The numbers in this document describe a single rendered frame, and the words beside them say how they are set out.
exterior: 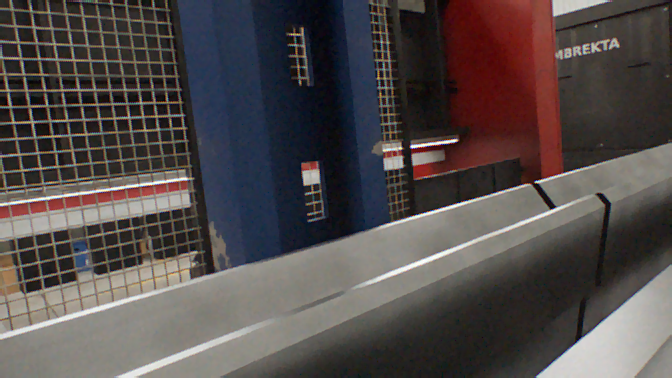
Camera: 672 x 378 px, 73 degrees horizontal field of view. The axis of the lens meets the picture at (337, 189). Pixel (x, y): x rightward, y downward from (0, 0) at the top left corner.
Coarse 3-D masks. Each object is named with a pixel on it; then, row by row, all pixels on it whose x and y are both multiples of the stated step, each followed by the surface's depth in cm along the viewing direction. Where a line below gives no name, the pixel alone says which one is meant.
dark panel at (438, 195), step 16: (512, 160) 223; (432, 176) 181; (448, 176) 190; (464, 176) 198; (480, 176) 206; (496, 176) 214; (512, 176) 225; (400, 192) 170; (416, 192) 176; (432, 192) 183; (448, 192) 190; (464, 192) 198; (480, 192) 206; (496, 192) 214; (400, 208) 170; (432, 208) 183
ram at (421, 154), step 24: (432, 144) 259; (312, 168) 202; (384, 168) 233; (120, 192) 150; (144, 192) 155; (168, 192) 160; (0, 216) 129; (24, 216) 133; (72, 216) 141; (96, 216) 145; (0, 240) 129
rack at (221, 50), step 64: (192, 0) 13; (256, 0) 16; (320, 0) 17; (192, 64) 14; (256, 64) 13; (320, 64) 17; (256, 128) 13; (320, 128) 17; (256, 192) 13; (384, 192) 16; (256, 256) 13
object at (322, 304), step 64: (512, 192) 19; (576, 192) 21; (640, 192) 20; (320, 256) 12; (384, 256) 13; (448, 256) 12; (512, 256) 13; (576, 256) 17; (640, 256) 22; (64, 320) 9; (128, 320) 9; (192, 320) 10; (256, 320) 10; (320, 320) 9; (384, 320) 10; (448, 320) 12; (512, 320) 14; (576, 320) 19; (640, 320) 13
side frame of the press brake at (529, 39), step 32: (448, 0) 250; (480, 0) 236; (512, 0) 224; (544, 0) 227; (448, 32) 253; (480, 32) 239; (512, 32) 226; (544, 32) 228; (448, 64) 256; (480, 64) 242; (512, 64) 229; (544, 64) 228; (448, 96) 259; (480, 96) 244; (512, 96) 231; (544, 96) 228; (480, 128) 247; (512, 128) 234; (544, 128) 229; (448, 160) 266; (480, 160) 250; (544, 160) 229
